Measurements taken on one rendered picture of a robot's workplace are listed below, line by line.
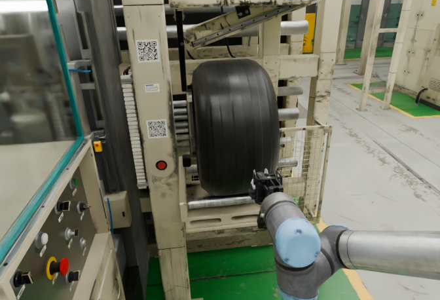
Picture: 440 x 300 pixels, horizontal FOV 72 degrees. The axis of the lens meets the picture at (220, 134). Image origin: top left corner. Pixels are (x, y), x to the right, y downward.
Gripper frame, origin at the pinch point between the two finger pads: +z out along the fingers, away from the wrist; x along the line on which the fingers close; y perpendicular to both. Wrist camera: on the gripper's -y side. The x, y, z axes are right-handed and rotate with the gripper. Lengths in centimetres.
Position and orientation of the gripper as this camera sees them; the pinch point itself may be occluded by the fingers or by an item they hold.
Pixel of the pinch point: (257, 180)
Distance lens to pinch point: 99.1
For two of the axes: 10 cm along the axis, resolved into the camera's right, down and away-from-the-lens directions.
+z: -1.2, -2.9, 9.5
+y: -0.4, -9.5, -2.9
